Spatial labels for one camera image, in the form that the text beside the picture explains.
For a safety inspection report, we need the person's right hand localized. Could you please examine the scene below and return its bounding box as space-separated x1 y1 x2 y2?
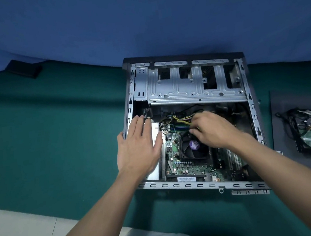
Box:
187 106 247 158

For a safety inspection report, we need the person's left hand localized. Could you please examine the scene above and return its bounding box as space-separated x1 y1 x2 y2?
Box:
112 112 168 183

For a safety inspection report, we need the yellow and black cable bundle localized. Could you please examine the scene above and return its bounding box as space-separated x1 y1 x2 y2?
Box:
158 111 203 135

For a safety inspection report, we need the desktop computer case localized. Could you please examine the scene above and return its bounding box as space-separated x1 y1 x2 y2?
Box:
114 43 274 211

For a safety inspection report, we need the silver metal drive cage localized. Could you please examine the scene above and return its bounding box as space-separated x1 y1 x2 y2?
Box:
144 57 249 113

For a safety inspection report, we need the black side panel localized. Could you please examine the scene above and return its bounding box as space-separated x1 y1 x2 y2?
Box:
266 85 311 193

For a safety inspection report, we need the person's right forearm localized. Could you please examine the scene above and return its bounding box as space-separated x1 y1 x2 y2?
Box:
229 125 311 236

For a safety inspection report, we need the person's left forearm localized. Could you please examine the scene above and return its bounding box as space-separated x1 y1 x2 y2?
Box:
27 169 152 236

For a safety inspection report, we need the green floor mat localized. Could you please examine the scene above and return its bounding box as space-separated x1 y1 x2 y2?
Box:
0 30 311 236

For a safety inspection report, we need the blue cloth curtain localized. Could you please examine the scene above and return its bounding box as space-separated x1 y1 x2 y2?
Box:
0 0 311 97

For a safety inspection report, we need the black flat base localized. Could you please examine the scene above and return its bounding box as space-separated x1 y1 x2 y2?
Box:
4 56 45 83

